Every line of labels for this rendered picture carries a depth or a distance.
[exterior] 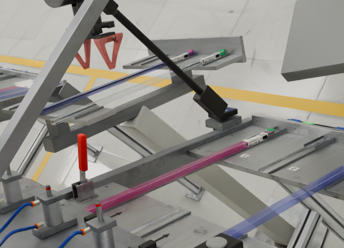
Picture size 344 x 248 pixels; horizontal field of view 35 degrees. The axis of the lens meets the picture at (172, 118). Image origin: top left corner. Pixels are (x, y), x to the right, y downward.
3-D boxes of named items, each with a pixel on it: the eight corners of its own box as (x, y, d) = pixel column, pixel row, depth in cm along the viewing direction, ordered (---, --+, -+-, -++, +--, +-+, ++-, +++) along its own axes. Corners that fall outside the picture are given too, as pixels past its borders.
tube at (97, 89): (190, 55, 145) (189, 51, 144) (194, 55, 144) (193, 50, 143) (23, 120, 112) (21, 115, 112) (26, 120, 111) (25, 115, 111)
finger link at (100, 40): (106, 73, 116) (96, 29, 114) (86, 73, 122) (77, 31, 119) (130, 65, 121) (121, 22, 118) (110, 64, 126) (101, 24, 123)
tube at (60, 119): (221, 55, 137) (220, 50, 137) (225, 55, 136) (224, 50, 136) (51, 124, 105) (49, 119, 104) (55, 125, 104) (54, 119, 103)
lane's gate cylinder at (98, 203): (101, 219, 58) (98, 199, 58) (104, 221, 58) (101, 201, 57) (96, 221, 58) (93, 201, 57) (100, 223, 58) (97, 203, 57)
